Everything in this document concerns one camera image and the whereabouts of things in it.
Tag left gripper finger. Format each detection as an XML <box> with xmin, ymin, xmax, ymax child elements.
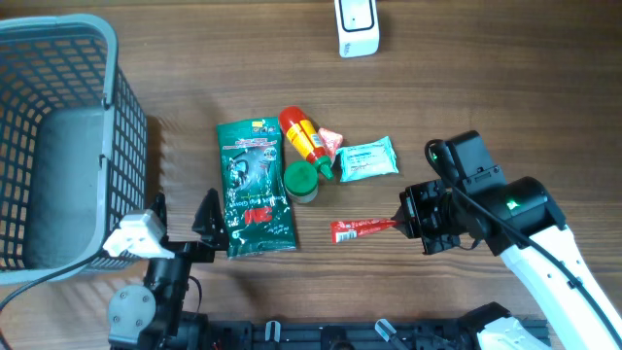
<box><xmin>191</xmin><ymin>189</ymin><xmax>229</xmax><ymax>251</ymax></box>
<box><xmin>150</xmin><ymin>192</ymin><xmax>168</xmax><ymax>241</ymax></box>

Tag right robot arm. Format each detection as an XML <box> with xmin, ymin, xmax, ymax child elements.
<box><xmin>397</xmin><ymin>130</ymin><xmax>621</xmax><ymax>349</ymax></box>

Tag green lid seasoning jar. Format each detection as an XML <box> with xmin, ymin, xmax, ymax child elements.
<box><xmin>284</xmin><ymin>160</ymin><xmax>319</xmax><ymax>203</ymax></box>

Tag red white small packet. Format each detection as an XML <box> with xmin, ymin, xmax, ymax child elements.
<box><xmin>318</xmin><ymin>127</ymin><xmax>343</xmax><ymax>162</ymax></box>

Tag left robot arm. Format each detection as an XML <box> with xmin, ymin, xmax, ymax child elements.
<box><xmin>103</xmin><ymin>189</ymin><xmax>229</xmax><ymax>349</ymax></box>

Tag mint wet wipes pack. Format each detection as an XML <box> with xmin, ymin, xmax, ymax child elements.
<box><xmin>336</xmin><ymin>136</ymin><xmax>398</xmax><ymax>183</ymax></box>

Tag red sauce sachet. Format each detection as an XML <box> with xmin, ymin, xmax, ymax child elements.
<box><xmin>330</xmin><ymin>218</ymin><xmax>397</xmax><ymax>244</ymax></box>

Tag grey plastic shopping basket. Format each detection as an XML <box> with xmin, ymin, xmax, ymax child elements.
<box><xmin>1</xmin><ymin>15</ymin><xmax>148</xmax><ymax>286</ymax></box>

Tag black right camera cable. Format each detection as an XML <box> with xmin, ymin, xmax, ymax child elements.
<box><xmin>424</xmin><ymin>138</ymin><xmax>622</xmax><ymax>336</ymax></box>

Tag white barcode scanner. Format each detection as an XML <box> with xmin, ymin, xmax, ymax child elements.
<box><xmin>334</xmin><ymin>0</ymin><xmax>380</xmax><ymax>58</ymax></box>

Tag red chili sauce bottle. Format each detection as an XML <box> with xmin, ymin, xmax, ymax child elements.
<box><xmin>278</xmin><ymin>106</ymin><xmax>334</xmax><ymax>180</ymax></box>

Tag green 3M gloves package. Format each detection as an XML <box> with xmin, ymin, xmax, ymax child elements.
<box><xmin>217</xmin><ymin>117</ymin><xmax>296</xmax><ymax>259</ymax></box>

